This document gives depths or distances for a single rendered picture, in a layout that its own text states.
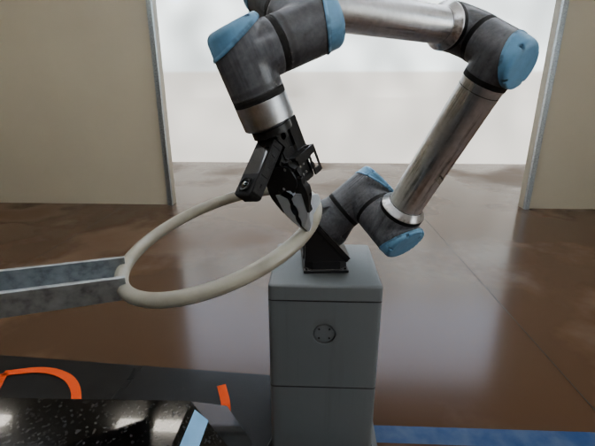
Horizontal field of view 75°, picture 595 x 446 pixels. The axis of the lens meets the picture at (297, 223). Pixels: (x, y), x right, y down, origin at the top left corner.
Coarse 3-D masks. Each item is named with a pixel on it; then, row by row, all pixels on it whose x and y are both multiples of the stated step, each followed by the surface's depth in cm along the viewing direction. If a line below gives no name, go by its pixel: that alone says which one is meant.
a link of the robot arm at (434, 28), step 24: (264, 0) 66; (360, 0) 77; (384, 0) 81; (408, 0) 86; (456, 0) 94; (360, 24) 80; (384, 24) 83; (408, 24) 86; (432, 24) 90; (456, 24) 93; (432, 48) 101; (456, 48) 98
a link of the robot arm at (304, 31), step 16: (272, 0) 64; (288, 0) 62; (304, 0) 61; (320, 0) 61; (336, 0) 61; (272, 16) 60; (288, 16) 60; (304, 16) 60; (320, 16) 60; (336, 16) 61; (288, 32) 59; (304, 32) 60; (320, 32) 61; (336, 32) 62; (288, 48) 60; (304, 48) 61; (320, 48) 63; (336, 48) 65; (288, 64) 62; (304, 64) 65
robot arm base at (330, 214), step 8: (328, 200) 141; (328, 208) 140; (336, 208) 139; (328, 216) 138; (336, 216) 138; (344, 216) 138; (320, 224) 138; (328, 224) 137; (336, 224) 138; (344, 224) 139; (352, 224) 141; (328, 232) 138; (336, 232) 138; (344, 232) 141; (336, 240) 140; (344, 240) 144
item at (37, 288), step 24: (72, 264) 84; (96, 264) 85; (120, 264) 88; (0, 288) 79; (24, 288) 72; (48, 288) 73; (72, 288) 75; (96, 288) 76; (0, 312) 71; (24, 312) 72
